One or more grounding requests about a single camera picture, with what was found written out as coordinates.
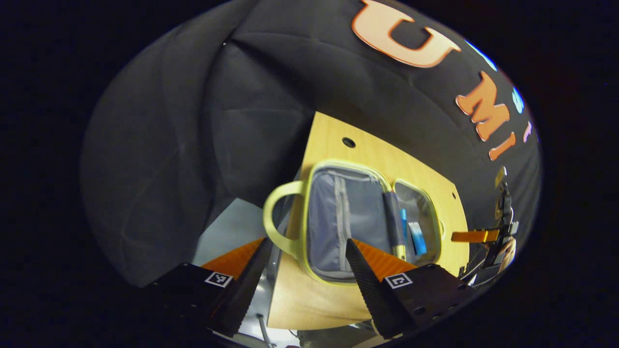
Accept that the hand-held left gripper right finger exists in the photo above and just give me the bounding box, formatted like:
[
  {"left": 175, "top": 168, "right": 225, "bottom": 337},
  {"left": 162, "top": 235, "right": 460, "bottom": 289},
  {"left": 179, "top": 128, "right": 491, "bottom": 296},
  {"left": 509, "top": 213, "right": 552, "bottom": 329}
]
[{"left": 344, "top": 238, "right": 477, "bottom": 340}]

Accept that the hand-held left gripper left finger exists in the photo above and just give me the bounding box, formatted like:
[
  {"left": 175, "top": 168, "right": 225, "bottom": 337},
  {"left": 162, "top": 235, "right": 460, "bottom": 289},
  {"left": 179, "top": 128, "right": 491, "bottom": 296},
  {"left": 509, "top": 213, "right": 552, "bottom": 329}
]
[{"left": 143, "top": 237, "right": 274, "bottom": 339}]

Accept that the translucent teal tube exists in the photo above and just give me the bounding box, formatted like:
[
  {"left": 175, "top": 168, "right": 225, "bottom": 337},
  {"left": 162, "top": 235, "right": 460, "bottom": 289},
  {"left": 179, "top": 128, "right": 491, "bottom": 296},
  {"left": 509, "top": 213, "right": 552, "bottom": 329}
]
[{"left": 409, "top": 221, "right": 427, "bottom": 256}]

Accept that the cream yellow suitcase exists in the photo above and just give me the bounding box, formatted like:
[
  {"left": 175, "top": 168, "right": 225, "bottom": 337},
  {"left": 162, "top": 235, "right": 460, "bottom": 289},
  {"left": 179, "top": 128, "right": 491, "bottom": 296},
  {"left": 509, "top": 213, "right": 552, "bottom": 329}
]
[{"left": 263, "top": 159, "right": 444, "bottom": 286}]

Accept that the grey cable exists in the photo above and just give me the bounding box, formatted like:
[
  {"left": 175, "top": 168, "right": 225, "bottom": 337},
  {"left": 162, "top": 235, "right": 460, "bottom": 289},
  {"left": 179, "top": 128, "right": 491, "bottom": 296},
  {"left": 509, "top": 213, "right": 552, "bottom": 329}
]
[{"left": 255, "top": 313, "right": 274, "bottom": 348}]

